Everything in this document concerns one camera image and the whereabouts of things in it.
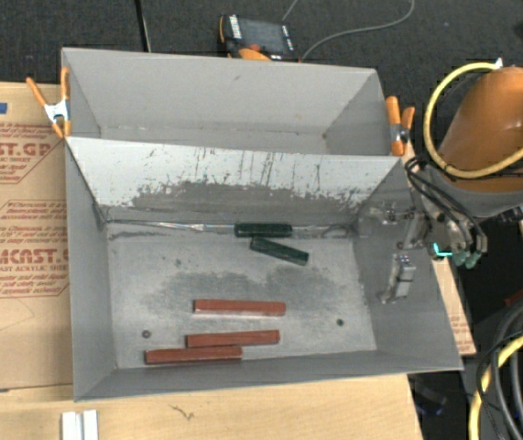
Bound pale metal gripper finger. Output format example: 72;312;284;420
381;253;417;305
369;203;411;226

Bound dark green flat block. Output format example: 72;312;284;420
234;222;294;239
248;237;311;268

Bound red-brown flat block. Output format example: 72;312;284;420
191;298;288;318
184;329;282;350
143;345;245;367

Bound grey metal bin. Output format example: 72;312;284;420
60;47;465;403

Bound brown cardboard board red print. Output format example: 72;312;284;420
0;79;478;395

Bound black cylinder on white bracket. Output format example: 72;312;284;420
498;203;523;223

